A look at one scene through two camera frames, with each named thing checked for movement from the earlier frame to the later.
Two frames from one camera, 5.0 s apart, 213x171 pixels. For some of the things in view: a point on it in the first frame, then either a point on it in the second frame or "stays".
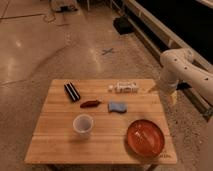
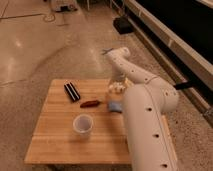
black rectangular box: [72, 91] stays
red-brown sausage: [90, 104] stays
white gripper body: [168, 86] -> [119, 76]
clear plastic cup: [83, 124] stays
